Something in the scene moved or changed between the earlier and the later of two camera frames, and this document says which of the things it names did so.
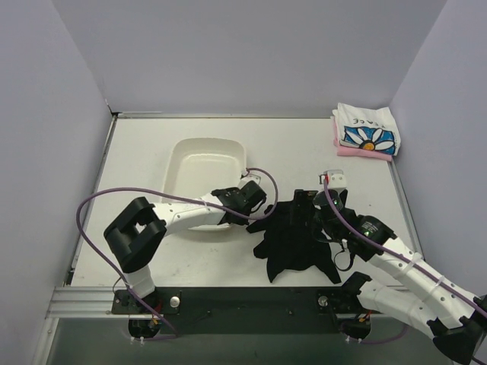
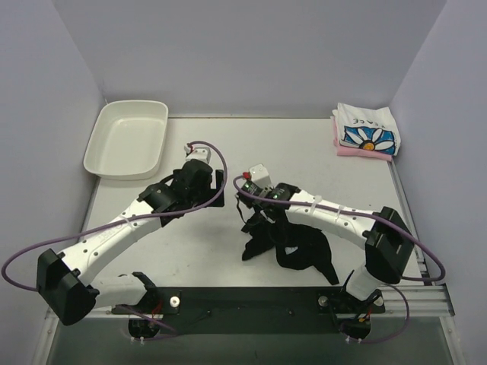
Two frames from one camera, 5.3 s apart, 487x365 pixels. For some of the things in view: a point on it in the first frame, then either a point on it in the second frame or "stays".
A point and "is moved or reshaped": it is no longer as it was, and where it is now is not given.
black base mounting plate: (244, 310) stays
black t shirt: (292, 240) is moved or reshaped
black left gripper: (255, 196) -> (219, 187)
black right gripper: (300, 203) -> (255, 219)
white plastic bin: (197, 166) -> (128, 141)
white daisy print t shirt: (367, 128) stays
